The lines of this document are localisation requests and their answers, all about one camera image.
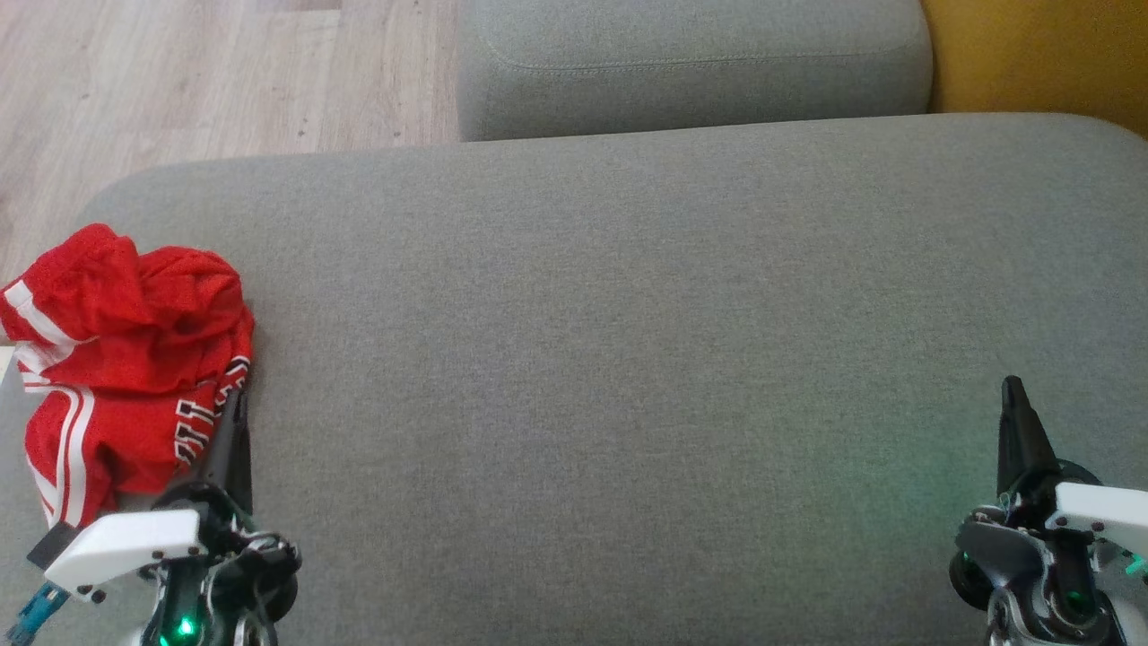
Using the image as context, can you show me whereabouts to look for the grey sofa cushion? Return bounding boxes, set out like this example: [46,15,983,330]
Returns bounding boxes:
[457,0,934,143]

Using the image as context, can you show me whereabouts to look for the grey sofa seat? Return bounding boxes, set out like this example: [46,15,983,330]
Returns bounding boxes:
[0,112,1148,646]

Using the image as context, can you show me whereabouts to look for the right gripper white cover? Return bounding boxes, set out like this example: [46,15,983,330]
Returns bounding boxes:
[949,375,1148,620]

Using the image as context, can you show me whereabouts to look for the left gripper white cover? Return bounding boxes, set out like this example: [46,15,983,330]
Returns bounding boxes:
[45,388,301,646]

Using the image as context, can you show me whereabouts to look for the yellow cushion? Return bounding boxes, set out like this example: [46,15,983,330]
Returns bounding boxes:
[922,0,1148,140]

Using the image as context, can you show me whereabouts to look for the red shorts white stripes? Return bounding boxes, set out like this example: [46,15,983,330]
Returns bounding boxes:
[0,224,257,396]

